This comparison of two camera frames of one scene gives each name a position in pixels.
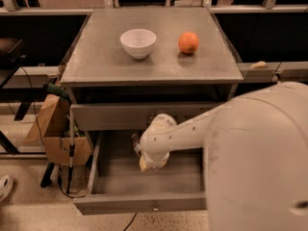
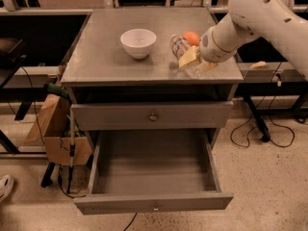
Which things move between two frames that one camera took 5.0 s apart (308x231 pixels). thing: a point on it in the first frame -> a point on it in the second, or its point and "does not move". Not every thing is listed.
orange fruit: x=188 y=42 does not move
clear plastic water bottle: x=136 y=142 -> x=178 y=44
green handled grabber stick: x=64 y=94 does not move
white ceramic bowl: x=138 y=42 does not move
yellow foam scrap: x=258 y=64 does not move
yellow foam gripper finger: x=144 y=165 -> x=188 y=58
